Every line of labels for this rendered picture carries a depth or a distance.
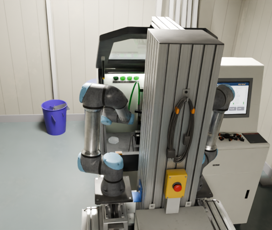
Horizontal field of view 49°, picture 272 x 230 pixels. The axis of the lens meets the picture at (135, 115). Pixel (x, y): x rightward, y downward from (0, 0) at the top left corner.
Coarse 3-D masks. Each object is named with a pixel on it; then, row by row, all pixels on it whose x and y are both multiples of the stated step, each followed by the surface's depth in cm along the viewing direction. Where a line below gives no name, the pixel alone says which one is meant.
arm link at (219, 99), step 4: (216, 92) 161; (220, 92) 162; (216, 96) 160; (220, 96) 160; (216, 100) 160; (220, 100) 160; (224, 100) 162; (216, 104) 160; (220, 104) 161; (216, 108) 162
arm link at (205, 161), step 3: (204, 153) 184; (204, 156) 179; (207, 156) 184; (204, 159) 178; (207, 159) 183; (204, 162) 181; (207, 162) 184; (204, 165) 181; (201, 168) 179; (201, 171) 181; (201, 174) 183
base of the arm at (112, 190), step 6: (102, 180) 180; (120, 180) 176; (102, 186) 178; (108, 186) 175; (114, 186) 175; (120, 186) 178; (102, 192) 179; (108, 192) 176; (114, 192) 176; (120, 192) 178
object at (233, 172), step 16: (224, 64) 250; (240, 64) 253; (256, 64) 255; (256, 80) 257; (256, 96) 260; (256, 112) 264; (224, 128) 262; (240, 128) 265; (256, 128) 268; (224, 160) 249; (240, 160) 252; (256, 160) 255; (208, 176) 255; (224, 176) 257; (240, 176) 260; (256, 176) 264; (224, 192) 266; (240, 192) 270; (224, 208) 276; (240, 208) 279
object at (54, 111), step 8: (48, 104) 434; (56, 104) 439; (64, 104) 421; (48, 112) 408; (56, 112) 409; (64, 112) 420; (48, 120) 416; (56, 120) 416; (64, 120) 427; (48, 128) 424; (56, 128) 423; (64, 128) 434
